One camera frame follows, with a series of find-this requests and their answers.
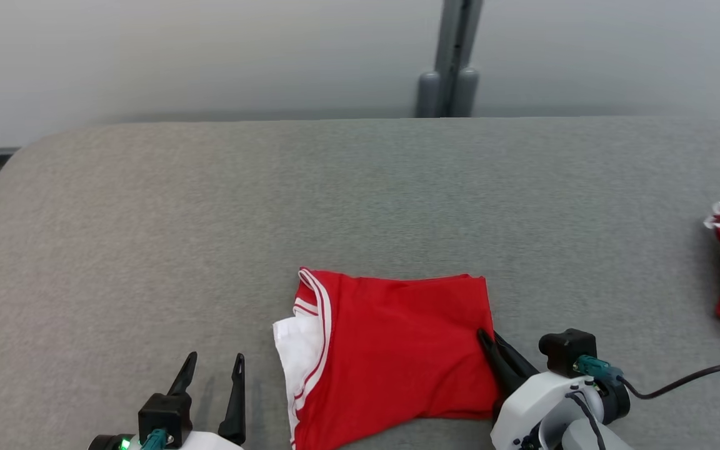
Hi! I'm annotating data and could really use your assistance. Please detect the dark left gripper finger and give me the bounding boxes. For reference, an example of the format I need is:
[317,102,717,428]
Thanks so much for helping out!
[218,354,247,446]
[168,352,198,396]

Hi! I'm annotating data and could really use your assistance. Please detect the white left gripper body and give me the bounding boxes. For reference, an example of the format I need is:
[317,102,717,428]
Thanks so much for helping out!
[124,431,245,450]

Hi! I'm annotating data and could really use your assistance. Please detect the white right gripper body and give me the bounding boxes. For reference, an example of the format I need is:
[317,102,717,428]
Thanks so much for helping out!
[491,371,606,450]

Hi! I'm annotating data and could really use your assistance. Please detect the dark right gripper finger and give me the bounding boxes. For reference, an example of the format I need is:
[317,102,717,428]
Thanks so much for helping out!
[493,332,539,379]
[477,328,524,401]

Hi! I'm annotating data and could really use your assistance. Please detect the red Bulls 23 jersey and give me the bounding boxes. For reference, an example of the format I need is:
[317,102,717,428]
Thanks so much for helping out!
[272,267,501,450]

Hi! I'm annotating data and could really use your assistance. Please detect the teal left camera connector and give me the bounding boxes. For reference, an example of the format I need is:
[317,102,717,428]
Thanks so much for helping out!
[140,428,170,450]

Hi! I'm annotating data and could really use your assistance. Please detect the teal camera connector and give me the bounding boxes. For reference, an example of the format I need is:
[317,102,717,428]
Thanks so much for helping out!
[574,355,624,383]
[140,428,170,450]

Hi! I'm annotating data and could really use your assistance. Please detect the teal right camera connector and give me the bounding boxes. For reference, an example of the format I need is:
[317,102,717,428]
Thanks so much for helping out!
[574,355,624,383]

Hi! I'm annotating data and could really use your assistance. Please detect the grey cylinder post cap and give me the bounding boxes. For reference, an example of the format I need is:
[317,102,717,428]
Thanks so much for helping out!
[416,71,442,119]
[454,67,480,118]

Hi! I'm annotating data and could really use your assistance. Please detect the grey metal partition post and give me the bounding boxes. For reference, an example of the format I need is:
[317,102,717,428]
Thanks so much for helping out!
[433,0,484,118]

